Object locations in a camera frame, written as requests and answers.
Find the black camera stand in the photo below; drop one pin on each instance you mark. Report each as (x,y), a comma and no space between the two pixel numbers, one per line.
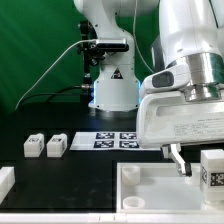
(87,32)

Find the silver camera on stand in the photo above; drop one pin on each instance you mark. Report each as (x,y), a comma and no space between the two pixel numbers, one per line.
(112,45)

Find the white sheet with tags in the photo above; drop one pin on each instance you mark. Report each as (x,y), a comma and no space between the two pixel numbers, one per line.
(96,141)

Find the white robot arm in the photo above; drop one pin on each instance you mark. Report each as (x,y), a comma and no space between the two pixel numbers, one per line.
(188,34)

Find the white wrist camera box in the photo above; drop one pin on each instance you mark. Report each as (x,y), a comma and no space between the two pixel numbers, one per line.
(166,80)

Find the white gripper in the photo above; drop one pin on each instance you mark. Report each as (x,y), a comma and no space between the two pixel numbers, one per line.
(166,118)

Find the white square table top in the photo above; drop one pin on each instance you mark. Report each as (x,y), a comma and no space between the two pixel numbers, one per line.
(158,187)

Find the white obstacle bar left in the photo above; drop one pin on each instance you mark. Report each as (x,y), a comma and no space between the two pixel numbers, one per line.
(7,180)

